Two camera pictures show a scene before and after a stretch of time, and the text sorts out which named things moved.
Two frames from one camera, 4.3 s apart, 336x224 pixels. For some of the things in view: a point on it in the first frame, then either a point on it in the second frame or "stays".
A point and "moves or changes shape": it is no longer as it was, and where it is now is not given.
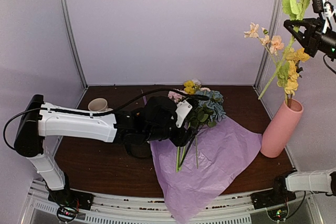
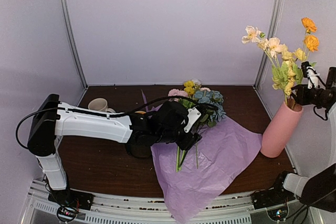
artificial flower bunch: (208, 108) stays
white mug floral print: (98, 105) stays
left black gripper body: (159, 133) stays
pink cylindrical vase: (276, 135) stays
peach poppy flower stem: (272, 44) moves or changes shape
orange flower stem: (292, 40) moves or changes shape
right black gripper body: (313, 43) → (306, 99)
